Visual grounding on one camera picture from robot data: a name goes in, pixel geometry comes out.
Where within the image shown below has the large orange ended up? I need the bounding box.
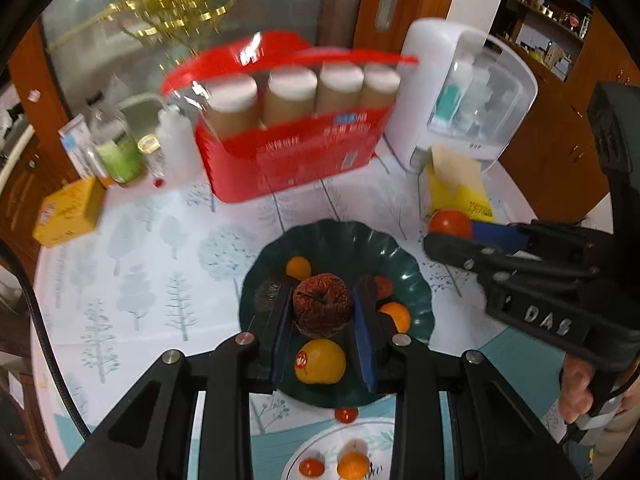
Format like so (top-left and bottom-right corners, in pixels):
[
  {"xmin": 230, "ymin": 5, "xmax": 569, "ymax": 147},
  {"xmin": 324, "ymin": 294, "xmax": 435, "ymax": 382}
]
[{"xmin": 378, "ymin": 301, "xmax": 412, "ymax": 335}]

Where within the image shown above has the green scalloped plate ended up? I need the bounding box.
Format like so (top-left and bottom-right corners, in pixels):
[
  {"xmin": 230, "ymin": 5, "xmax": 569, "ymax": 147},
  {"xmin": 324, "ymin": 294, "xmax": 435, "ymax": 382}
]
[{"xmin": 239, "ymin": 220, "xmax": 434, "ymax": 409}]

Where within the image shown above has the red gift pack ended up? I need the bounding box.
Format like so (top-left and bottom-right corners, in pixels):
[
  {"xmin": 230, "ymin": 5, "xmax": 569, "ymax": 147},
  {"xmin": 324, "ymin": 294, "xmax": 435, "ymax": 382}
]
[{"xmin": 160, "ymin": 30, "xmax": 421, "ymax": 204}]

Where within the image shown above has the person's right hand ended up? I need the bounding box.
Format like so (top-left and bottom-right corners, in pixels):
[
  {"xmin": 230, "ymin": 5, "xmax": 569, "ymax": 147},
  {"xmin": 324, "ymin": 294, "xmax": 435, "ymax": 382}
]
[{"xmin": 556, "ymin": 359, "xmax": 597, "ymax": 425}]

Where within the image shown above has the clear bottle green label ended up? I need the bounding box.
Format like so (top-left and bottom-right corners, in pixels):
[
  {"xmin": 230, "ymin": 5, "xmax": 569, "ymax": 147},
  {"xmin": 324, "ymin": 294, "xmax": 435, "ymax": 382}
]
[{"xmin": 87, "ymin": 91, "xmax": 147, "ymax": 188}]

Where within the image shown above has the small yellow lidded jar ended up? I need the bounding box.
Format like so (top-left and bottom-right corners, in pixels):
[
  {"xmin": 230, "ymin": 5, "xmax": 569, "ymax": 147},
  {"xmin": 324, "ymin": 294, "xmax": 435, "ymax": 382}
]
[{"xmin": 136, "ymin": 134, "xmax": 167, "ymax": 181}]

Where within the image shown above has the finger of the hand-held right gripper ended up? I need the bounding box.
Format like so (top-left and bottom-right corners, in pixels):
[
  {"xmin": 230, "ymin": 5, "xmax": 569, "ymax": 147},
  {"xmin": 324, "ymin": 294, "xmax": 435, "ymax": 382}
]
[
  {"xmin": 423, "ymin": 231, "xmax": 597, "ymax": 282},
  {"xmin": 469, "ymin": 219, "xmax": 614, "ymax": 262}
]

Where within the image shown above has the person's right forearm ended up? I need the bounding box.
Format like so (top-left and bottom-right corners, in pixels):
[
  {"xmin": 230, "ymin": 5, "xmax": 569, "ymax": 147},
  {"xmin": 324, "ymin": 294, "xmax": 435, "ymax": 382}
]
[{"xmin": 590, "ymin": 380, "xmax": 640, "ymax": 480}]

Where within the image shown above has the tree print tablecloth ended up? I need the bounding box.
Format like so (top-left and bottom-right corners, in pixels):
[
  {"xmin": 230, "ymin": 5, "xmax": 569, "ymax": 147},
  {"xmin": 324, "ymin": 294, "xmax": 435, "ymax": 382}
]
[{"xmin": 30, "ymin": 150, "xmax": 571, "ymax": 480}]

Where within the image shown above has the yellow cardboard box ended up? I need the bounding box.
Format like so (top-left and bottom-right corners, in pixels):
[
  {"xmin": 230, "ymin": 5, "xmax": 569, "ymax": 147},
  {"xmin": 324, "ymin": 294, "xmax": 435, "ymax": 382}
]
[{"xmin": 32, "ymin": 175, "xmax": 107, "ymax": 249}]

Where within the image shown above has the teal striped placemat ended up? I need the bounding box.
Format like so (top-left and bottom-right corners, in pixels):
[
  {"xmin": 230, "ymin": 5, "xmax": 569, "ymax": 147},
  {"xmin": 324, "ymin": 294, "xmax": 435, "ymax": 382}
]
[{"xmin": 50, "ymin": 332, "xmax": 576, "ymax": 480}]

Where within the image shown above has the white floral plate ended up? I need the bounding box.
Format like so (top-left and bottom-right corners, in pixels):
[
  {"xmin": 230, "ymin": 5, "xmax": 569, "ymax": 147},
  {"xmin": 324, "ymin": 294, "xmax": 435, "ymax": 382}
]
[{"xmin": 280, "ymin": 416, "xmax": 397, "ymax": 480}]

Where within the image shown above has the small yellow orange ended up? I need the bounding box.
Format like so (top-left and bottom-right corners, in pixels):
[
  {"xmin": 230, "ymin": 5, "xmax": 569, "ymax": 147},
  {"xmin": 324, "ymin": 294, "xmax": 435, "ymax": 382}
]
[{"xmin": 285, "ymin": 256, "xmax": 312, "ymax": 281}]

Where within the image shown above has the white lidded jar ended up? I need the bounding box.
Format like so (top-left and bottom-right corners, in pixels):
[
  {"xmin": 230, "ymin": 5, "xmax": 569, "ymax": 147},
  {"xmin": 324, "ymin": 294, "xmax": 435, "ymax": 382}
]
[
  {"xmin": 205, "ymin": 74, "xmax": 261, "ymax": 138},
  {"xmin": 316, "ymin": 62, "xmax": 365, "ymax": 116},
  {"xmin": 263, "ymin": 67, "xmax": 318, "ymax": 128},
  {"xmin": 361, "ymin": 62, "xmax": 402, "ymax": 109}
]

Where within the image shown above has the yellow tissue box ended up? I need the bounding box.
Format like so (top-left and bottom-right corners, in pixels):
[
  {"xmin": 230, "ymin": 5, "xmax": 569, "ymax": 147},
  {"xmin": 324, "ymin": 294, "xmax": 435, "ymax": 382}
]
[{"xmin": 417, "ymin": 145, "xmax": 497, "ymax": 224}]

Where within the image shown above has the wrinkled dark red jujube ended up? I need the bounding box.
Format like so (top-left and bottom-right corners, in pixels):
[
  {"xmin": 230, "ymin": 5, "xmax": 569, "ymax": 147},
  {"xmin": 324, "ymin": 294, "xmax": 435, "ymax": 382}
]
[{"xmin": 292, "ymin": 272, "xmax": 353, "ymax": 339}]

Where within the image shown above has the small tangerine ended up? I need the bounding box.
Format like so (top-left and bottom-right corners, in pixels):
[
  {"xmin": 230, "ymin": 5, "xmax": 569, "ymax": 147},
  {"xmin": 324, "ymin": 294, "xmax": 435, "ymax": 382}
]
[{"xmin": 336, "ymin": 452, "xmax": 372, "ymax": 480}]

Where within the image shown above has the wooden cabinet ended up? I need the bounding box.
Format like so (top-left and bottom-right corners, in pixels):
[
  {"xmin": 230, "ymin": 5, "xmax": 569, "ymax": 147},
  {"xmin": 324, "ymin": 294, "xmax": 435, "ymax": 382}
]
[{"xmin": 492, "ymin": 5, "xmax": 640, "ymax": 233}]

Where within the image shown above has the white squeeze bottle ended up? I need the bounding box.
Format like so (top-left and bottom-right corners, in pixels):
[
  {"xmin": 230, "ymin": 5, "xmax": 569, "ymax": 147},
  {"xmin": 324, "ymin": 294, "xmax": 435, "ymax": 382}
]
[{"xmin": 117, "ymin": 92, "xmax": 202, "ymax": 184}]

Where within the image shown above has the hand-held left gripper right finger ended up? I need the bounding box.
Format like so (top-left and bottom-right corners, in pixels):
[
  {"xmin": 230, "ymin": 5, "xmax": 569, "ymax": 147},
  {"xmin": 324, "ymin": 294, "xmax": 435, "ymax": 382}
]
[{"xmin": 352, "ymin": 281, "xmax": 572, "ymax": 480}]

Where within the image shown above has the wooden door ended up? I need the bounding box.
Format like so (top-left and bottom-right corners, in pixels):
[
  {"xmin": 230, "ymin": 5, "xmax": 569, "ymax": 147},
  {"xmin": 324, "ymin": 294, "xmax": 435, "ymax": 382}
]
[{"xmin": 317, "ymin": 0, "xmax": 471, "ymax": 56}]

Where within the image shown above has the black cable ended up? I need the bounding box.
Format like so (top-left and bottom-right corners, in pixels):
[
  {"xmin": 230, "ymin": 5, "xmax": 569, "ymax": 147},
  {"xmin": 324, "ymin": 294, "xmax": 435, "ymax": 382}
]
[{"xmin": 20, "ymin": 255, "xmax": 96, "ymax": 436}]

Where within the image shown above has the yellow orange with sticker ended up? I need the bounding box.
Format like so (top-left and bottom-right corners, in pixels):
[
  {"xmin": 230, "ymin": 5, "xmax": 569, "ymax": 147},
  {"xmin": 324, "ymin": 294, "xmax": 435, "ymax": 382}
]
[{"xmin": 295, "ymin": 338, "xmax": 347, "ymax": 386}]

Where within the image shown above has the teal and white bottle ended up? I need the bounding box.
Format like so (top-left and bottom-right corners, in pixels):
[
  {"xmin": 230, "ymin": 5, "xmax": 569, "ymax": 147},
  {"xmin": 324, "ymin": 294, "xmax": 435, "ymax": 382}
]
[{"xmin": 435, "ymin": 57, "xmax": 473, "ymax": 126}]

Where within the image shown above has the frosted glass door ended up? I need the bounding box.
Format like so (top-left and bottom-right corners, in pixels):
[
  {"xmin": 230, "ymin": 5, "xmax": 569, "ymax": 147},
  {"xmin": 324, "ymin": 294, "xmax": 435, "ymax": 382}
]
[{"xmin": 40, "ymin": 0, "xmax": 331, "ymax": 126}]

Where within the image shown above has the white clear-door storage case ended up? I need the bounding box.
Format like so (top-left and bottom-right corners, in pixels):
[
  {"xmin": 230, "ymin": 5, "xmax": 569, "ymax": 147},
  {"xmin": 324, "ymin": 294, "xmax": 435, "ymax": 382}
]
[{"xmin": 384, "ymin": 17, "xmax": 539, "ymax": 175}]

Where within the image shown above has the wall shelf with small items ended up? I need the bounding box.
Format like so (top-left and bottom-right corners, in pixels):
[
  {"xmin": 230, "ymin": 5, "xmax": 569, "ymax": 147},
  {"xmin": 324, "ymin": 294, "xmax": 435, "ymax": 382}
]
[{"xmin": 507, "ymin": 0, "xmax": 598, "ymax": 83}]

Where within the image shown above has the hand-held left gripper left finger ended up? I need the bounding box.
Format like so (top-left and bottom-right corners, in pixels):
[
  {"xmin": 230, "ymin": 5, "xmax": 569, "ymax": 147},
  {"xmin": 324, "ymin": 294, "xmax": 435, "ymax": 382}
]
[{"xmin": 59, "ymin": 285, "xmax": 297, "ymax": 480}]

